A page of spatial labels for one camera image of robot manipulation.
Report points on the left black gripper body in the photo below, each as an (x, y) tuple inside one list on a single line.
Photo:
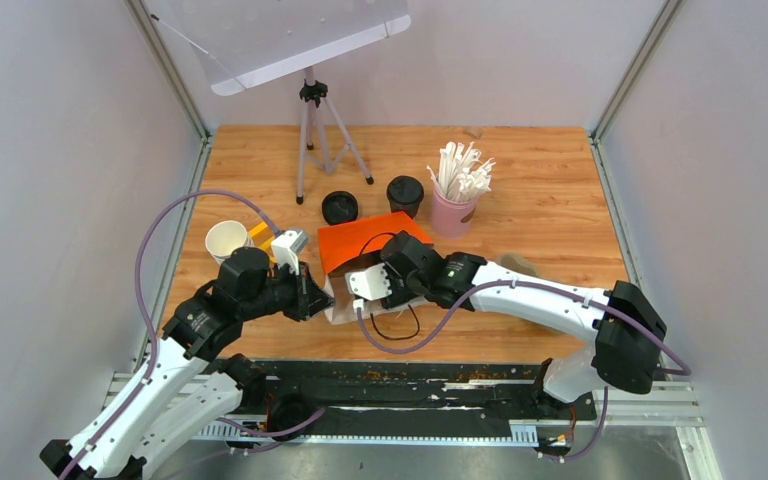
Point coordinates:
[(281, 294)]

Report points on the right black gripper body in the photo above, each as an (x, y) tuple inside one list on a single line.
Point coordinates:
[(402, 289)]

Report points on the black paper coffee cup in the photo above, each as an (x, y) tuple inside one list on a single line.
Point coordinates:
[(409, 208)]

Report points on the orange paper bag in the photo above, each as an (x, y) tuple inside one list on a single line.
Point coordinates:
[(353, 246)]

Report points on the black cup lid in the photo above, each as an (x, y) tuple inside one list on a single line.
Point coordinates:
[(405, 190)]

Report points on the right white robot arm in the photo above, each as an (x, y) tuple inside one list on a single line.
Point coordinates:
[(620, 328)]

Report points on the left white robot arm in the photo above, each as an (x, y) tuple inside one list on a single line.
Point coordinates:
[(135, 434)]

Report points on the pink straw holder cup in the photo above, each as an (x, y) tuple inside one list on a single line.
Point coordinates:
[(451, 219)]

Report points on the yellow triangular plastic stand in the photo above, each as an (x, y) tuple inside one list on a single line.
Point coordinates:
[(262, 236)]

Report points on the stack of black lids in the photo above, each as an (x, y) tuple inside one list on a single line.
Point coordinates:
[(339, 207)]

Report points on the stack of paper cups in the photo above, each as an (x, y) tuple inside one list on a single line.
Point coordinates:
[(225, 237)]

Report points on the cardboard cup carrier tray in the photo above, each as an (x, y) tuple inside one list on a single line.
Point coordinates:
[(517, 263)]

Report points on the bundle of wrapped straws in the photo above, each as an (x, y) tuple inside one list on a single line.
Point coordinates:
[(461, 174)]

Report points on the grey tripod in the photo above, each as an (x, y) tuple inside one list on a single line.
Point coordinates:
[(314, 146)]

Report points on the white reflector board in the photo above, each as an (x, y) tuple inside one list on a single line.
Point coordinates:
[(243, 44)]

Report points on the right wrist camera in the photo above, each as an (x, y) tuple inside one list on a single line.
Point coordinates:
[(369, 287)]

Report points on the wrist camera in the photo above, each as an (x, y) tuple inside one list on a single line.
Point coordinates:
[(287, 246), (369, 287)]

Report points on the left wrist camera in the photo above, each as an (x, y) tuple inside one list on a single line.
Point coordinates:
[(287, 246)]

